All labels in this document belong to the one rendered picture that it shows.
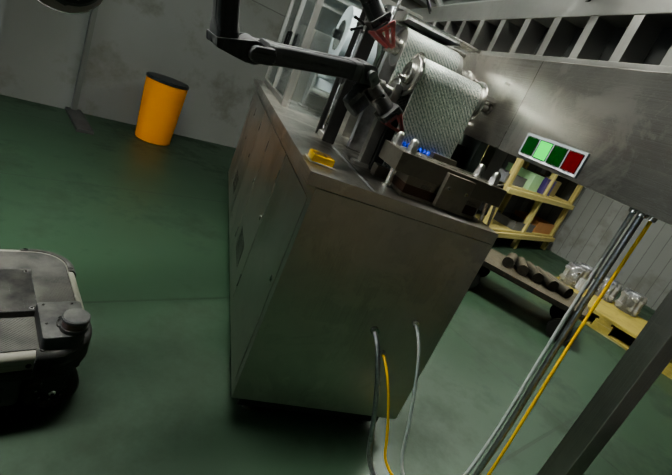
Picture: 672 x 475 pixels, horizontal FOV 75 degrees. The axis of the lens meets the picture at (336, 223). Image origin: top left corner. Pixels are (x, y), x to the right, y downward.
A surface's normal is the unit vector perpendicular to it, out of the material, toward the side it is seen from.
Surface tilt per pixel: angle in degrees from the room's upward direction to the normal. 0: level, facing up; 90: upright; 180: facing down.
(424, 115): 90
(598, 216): 90
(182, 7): 90
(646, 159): 90
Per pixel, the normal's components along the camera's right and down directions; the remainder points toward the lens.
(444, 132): 0.22, 0.40
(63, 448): 0.37, -0.88
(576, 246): -0.73, -0.08
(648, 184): -0.90, -0.27
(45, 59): 0.57, 0.47
